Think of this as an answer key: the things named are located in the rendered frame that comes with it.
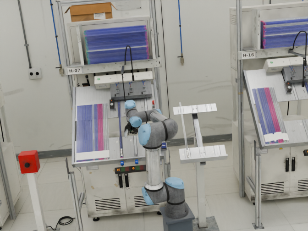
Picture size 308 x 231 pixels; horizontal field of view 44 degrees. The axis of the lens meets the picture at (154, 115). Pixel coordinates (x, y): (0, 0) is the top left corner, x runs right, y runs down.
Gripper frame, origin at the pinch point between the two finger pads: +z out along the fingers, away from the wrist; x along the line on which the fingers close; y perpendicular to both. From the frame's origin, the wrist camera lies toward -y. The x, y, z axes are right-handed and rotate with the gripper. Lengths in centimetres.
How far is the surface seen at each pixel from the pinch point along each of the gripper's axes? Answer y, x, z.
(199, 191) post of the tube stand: 20, 47, 53
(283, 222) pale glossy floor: 39, 115, 82
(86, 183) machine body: -4, -46, 59
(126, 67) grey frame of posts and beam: -63, -2, -16
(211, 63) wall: -180, 97, 80
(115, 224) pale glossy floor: 19, -25, 93
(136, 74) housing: -60, 6, -9
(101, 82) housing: -55, -23, -8
